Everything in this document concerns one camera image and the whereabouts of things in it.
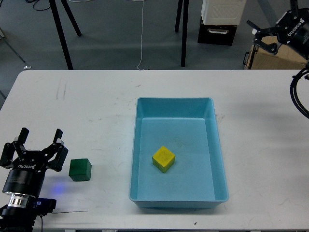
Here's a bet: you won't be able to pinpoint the thin black cable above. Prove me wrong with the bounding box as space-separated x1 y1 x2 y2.
52 211 89 215

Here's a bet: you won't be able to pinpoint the wooden box with handles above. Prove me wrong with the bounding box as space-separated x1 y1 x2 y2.
243 45 307 70

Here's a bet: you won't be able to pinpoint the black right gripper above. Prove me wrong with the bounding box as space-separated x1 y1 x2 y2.
247 8 309 59

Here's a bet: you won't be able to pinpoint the blue plastic bin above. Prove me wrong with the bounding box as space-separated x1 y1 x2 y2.
129 98 229 208

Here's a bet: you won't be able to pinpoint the green cube block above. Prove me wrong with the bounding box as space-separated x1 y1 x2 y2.
69 159 92 182

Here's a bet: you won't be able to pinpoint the yellow cube block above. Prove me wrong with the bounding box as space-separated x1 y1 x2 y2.
152 146 175 173

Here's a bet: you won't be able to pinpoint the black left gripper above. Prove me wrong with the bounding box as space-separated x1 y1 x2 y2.
0 128 68 197

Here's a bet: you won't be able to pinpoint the black right table legs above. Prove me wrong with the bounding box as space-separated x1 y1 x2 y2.
174 0 189 68

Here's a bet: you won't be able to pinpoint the black left table legs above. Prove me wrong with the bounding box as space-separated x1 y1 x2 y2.
49 0 82 70

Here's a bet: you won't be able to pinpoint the black drawer cabinet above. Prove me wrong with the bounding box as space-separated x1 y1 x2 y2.
197 20 238 46

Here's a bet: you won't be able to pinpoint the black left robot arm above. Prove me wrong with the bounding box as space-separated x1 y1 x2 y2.
0 128 68 232

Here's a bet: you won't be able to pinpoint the black table legs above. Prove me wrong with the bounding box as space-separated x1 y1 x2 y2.
174 0 189 68
49 0 82 70

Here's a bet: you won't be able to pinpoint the white hanging cord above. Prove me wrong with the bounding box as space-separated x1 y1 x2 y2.
136 0 145 71

